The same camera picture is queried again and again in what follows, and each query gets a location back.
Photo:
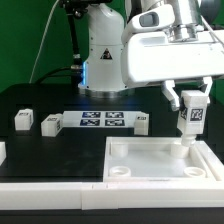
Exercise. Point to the white marker sheet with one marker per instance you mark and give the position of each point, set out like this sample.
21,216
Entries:
99,119

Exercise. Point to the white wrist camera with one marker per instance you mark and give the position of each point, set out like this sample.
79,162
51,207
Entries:
156,19

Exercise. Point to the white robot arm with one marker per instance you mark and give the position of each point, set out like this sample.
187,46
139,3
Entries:
102,69

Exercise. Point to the white square tabletop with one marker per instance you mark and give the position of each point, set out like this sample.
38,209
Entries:
143,159

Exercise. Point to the white fence wall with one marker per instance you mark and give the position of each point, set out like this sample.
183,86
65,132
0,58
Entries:
117,195

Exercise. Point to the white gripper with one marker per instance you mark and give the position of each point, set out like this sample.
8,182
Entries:
150,59

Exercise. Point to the white block left edge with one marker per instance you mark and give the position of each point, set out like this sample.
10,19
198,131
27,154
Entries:
2,152

